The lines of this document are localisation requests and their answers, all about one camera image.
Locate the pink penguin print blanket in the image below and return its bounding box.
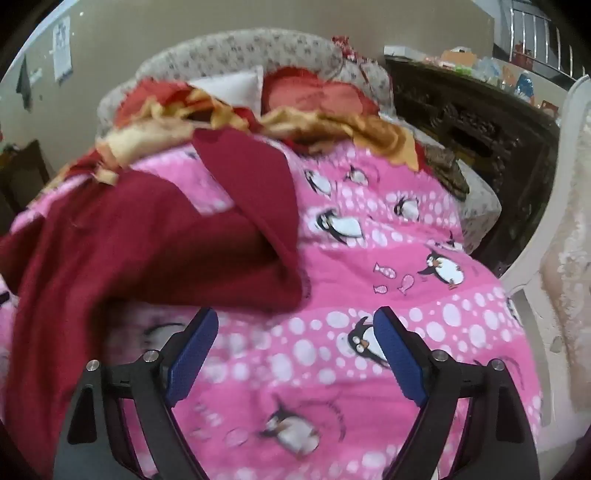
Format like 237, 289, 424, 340
0, 138, 543, 480

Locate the white pillow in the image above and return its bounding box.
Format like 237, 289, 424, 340
187, 65, 264, 114

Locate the metal stair railing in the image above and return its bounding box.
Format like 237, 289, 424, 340
492, 0, 591, 79

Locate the red yellow floral blanket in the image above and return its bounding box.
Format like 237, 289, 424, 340
76, 78, 421, 185

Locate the red patterned cloth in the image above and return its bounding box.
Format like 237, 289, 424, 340
332, 34, 370, 63

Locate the brown patterned cloth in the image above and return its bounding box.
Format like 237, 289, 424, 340
422, 143, 469, 199

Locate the dark carved wooden cabinet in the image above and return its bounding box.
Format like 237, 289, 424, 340
383, 55, 561, 278

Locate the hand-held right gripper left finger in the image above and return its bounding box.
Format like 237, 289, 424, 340
53, 307, 220, 480

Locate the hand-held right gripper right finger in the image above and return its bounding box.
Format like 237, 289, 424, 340
372, 305, 541, 480

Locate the white wall calendar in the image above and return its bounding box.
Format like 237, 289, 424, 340
52, 16, 75, 84

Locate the pile of colourful packets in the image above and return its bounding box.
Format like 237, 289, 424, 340
418, 44, 561, 121

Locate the white ornate chair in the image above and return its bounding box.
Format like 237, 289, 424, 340
499, 76, 591, 480

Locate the dark wooden door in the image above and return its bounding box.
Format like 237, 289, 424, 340
0, 138, 51, 227

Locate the red orange pillow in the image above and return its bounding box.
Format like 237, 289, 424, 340
261, 67, 379, 123

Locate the dark red knitted garment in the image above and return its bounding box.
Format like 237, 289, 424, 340
0, 127, 310, 478

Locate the floral bed sheet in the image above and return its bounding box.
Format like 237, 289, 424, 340
459, 161, 503, 252

